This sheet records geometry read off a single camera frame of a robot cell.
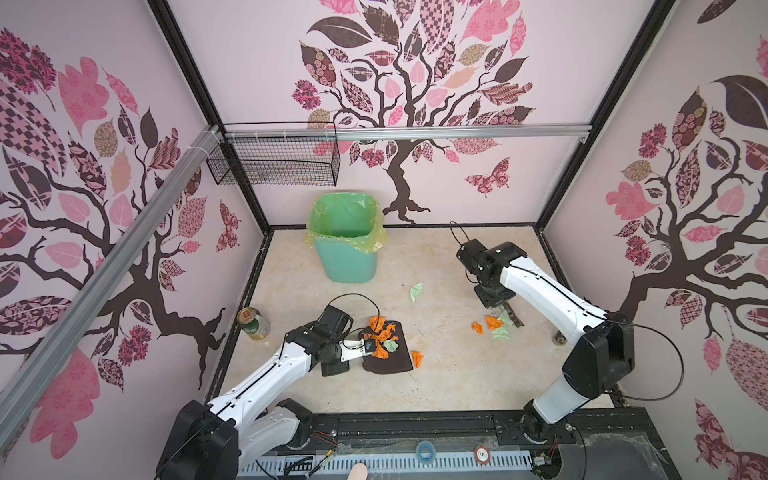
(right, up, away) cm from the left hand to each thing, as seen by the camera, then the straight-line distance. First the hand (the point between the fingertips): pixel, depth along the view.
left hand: (338, 356), depth 83 cm
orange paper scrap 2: (+43, +6, +9) cm, 44 cm away
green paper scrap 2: (+51, +10, +7) cm, 52 cm away
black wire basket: (-21, +62, +12) cm, 67 cm away
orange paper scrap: (+23, -1, +2) cm, 23 cm away
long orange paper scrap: (+12, +6, +5) cm, 14 cm away
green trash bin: (-1, +27, +14) cm, 30 cm away
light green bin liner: (+1, +42, +18) cm, 46 cm away
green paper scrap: (+15, +2, +4) cm, 16 cm away
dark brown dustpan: (+17, -2, +3) cm, 18 cm away
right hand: (+46, +19, -2) cm, 50 cm away
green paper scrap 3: (+49, +5, +8) cm, 50 cm away
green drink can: (-25, +9, 0) cm, 27 cm away
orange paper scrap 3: (+48, +7, +9) cm, 49 cm away
